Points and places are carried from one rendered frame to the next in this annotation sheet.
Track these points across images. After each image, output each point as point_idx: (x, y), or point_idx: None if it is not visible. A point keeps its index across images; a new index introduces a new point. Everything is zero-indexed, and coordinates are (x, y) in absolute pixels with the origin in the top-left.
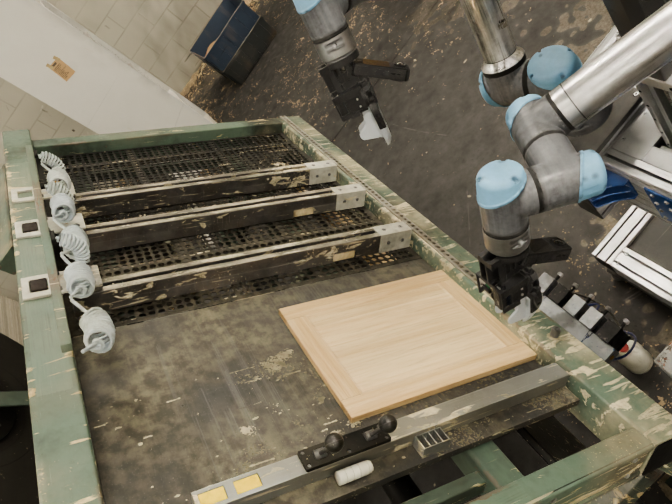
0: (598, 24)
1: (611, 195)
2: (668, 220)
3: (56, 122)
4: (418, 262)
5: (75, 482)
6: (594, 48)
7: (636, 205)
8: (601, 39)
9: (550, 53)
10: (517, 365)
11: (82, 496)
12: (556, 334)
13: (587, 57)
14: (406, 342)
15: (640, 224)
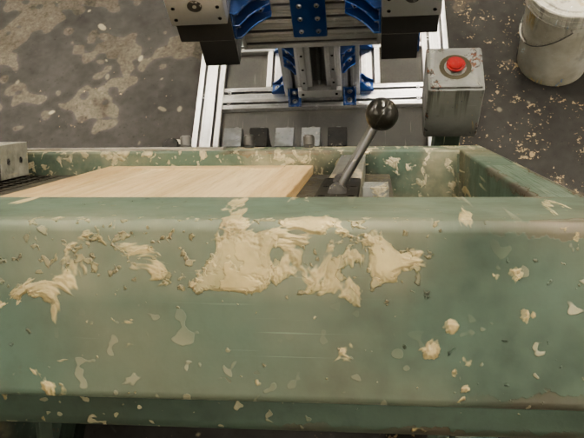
0: (6, 7)
1: (247, 22)
2: (298, 43)
3: None
4: (66, 176)
5: (162, 203)
6: (18, 29)
7: (257, 44)
8: (21, 18)
9: None
10: (310, 176)
11: (221, 202)
12: (313, 140)
13: (16, 38)
14: (195, 183)
15: (215, 132)
